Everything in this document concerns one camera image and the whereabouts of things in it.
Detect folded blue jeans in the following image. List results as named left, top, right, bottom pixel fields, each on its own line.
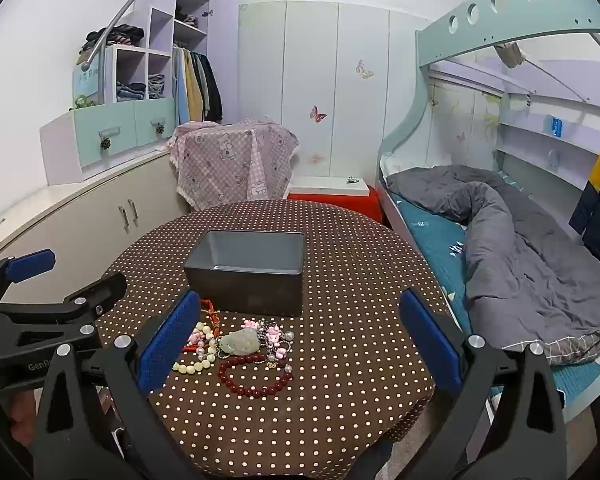
left=116, top=82, right=146, bottom=102

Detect black hanging coat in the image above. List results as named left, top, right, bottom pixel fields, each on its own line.
left=198, top=51, right=224, bottom=123

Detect pink checkered cloth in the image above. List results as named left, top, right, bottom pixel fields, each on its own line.
left=167, top=117, right=301, bottom=212

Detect dark red bead bracelet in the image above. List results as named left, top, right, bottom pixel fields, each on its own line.
left=217, top=354, right=294, bottom=400

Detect person's left hand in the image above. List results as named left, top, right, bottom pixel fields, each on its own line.
left=7, top=389, right=39, bottom=447

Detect teal bed sheet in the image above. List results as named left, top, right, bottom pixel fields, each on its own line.
left=394, top=194, right=600, bottom=411

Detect mint notice board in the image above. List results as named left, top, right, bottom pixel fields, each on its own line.
left=72, top=54, right=102, bottom=107

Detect grey hanging cloth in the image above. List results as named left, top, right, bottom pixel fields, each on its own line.
left=494, top=41, right=524, bottom=69

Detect yellow hanging garment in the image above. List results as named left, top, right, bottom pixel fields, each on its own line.
left=185, top=49, right=204, bottom=122

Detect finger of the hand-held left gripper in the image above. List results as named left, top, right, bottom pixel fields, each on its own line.
left=0, top=249, right=57, bottom=307
left=0, top=272, right=129, bottom=337

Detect grey rectangular box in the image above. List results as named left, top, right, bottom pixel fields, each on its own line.
left=183, top=230, right=306, bottom=318

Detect pile of dark clothes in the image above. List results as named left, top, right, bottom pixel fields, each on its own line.
left=82, top=23, right=146, bottom=54

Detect lilac and mint shelf unit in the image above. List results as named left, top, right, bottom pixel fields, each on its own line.
left=39, top=0, right=239, bottom=187

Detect pink charm bracelet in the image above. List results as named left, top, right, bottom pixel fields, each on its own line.
left=240, top=317, right=284, bottom=352

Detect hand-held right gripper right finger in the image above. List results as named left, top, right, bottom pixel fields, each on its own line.
left=399, top=289, right=569, bottom=480

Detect mint bunk bed frame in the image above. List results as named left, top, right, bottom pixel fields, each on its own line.
left=377, top=0, right=600, bottom=427

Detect beige low cabinet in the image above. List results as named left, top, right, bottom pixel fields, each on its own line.
left=0, top=149, right=192, bottom=307

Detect red storage stool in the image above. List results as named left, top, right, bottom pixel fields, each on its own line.
left=287, top=186, right=384, bottom=224

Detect lilac wall shelf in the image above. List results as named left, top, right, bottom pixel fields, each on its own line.
left=496, top=104, right=600, bottom=188

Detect curved metal handrail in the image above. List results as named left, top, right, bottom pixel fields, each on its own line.
left=79, top=0, right=217, bottom=72

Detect light blue hanging shirt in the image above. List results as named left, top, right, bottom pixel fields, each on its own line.
left=173, top=47, right=191, bottom=127

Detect red coral bead string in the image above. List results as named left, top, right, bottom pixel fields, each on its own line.
left=185, top=298, right=222, bottom=353

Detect grey duvet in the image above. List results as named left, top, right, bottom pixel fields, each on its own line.
left=386, top=165, right=600, bottom=367

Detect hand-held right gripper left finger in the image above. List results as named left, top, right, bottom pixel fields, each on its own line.
left=32, top=290, right=202, bottom=480

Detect cream bead bracelet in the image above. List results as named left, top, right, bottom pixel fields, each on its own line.
left=172, top=324, right=222, bottom=374

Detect white board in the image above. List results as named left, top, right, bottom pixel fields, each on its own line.
left=290, top=175, right=371, bottom=196

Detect white wardrobe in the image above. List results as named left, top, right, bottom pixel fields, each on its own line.
left=237, top=0, right=432, bottom=182

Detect small dark clothes pile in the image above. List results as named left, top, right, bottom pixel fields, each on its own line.
left=174, top=6, right=201, bottom=29

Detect silver pearl bracelet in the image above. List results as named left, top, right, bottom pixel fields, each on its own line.
left=267, top=329, right=297, bottom=362

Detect white cotton pad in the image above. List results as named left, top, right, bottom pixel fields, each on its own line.
left=217, top=329, right=261, bottom=359

